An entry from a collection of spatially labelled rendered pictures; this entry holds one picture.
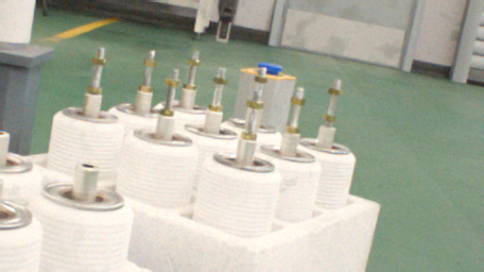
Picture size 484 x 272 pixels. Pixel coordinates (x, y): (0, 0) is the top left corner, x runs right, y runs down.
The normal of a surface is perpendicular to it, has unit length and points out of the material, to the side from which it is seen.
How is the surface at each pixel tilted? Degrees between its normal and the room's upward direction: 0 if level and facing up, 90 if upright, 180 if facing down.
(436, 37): 90
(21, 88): 90
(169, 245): 90
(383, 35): 90
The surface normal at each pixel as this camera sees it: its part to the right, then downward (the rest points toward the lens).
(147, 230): -0.54, 0.09
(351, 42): -0.09, 0.21
